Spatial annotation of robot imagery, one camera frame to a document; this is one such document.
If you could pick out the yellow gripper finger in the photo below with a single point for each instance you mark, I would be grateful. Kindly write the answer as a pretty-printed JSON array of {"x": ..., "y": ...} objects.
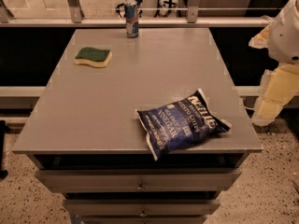
[{"x": 260, "y": 41}]

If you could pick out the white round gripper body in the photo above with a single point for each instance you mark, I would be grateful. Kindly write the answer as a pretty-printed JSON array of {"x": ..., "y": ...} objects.
[{"x": 285, "y": 41}]

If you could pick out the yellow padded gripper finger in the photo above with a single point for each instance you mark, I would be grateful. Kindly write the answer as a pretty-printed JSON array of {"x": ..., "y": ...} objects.
[{"x": 277, "y": 88}]

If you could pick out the green and yellow sponge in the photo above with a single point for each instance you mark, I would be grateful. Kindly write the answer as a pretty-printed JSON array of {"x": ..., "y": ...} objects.
[{"x": 93, "y": 57}]

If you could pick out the blue Kettle chips bag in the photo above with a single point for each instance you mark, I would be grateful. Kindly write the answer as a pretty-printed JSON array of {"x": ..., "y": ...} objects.
[{"x": 180, "y": 125}]

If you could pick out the blue silver drink can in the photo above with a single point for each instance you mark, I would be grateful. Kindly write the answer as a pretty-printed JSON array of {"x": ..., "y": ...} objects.
[{"x": 131, "y": 15}]

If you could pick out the upper grey drawer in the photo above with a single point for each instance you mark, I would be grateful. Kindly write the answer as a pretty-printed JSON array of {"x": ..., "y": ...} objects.
[{"x": 138, "y": 180}]

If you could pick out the grey drawer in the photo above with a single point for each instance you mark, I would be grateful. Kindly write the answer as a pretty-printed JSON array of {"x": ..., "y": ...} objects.
[
  {"x": 138, "y": 180},
  {"x": 141, "y": 208}
]

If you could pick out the grey drawer cabinet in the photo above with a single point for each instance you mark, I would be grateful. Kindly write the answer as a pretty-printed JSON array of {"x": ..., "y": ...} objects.
[{"x": 86, "y": 117}]

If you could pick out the lower grey drawer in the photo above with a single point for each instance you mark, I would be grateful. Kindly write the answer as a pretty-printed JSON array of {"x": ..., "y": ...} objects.
[{"x": 141, "y": 208}]

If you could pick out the metal glass railing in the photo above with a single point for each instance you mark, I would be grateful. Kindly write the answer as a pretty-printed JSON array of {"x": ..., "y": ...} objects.
[{"x": 144, "y": 13}]

